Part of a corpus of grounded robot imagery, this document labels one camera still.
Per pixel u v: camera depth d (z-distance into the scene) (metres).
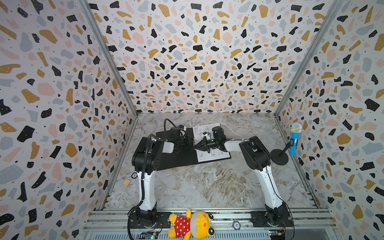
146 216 0.63
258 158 0.62
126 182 0.85
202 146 0.92
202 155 0.97
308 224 0.75
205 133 1.03
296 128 0.79
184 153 0.95
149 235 0.70
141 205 0.62
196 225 0.66
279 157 0.95
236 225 0.73
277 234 0.72
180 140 0.92
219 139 0.90
